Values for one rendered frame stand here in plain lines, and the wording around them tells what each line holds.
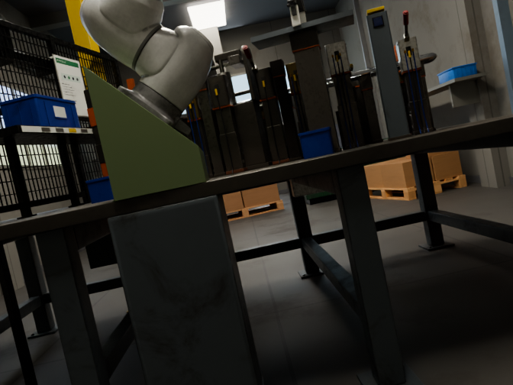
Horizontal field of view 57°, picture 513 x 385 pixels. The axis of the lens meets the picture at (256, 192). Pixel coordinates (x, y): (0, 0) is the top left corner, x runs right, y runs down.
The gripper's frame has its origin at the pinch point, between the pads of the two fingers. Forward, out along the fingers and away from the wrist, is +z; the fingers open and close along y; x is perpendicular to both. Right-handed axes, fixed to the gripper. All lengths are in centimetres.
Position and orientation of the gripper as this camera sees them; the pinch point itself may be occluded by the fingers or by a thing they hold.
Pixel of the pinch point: (299, 22)
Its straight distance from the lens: 180.3
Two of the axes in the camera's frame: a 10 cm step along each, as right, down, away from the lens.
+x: -9.3, 1.4, 3.5
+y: 3.3, -1.4, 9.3
